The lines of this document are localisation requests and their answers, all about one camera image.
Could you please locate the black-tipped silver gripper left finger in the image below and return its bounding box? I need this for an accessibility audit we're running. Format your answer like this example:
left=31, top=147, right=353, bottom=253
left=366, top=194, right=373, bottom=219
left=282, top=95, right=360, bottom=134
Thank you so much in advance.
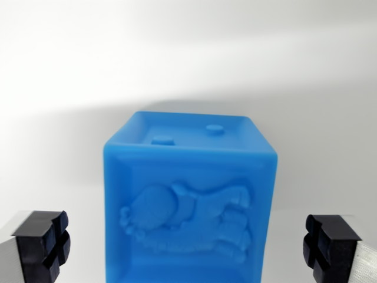
left=0, top=209, right=72, bottom=283

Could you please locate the black-tipped silver gripper right finger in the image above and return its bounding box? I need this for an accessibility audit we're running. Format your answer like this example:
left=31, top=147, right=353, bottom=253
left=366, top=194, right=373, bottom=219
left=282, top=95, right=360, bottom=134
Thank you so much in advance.
left=302, top=213, right=377, bottom=283

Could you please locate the blue embossed cube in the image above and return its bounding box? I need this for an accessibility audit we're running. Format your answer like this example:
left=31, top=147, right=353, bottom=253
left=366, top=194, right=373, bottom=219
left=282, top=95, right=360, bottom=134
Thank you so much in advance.
left=102, top=110, right=279, bottom=283

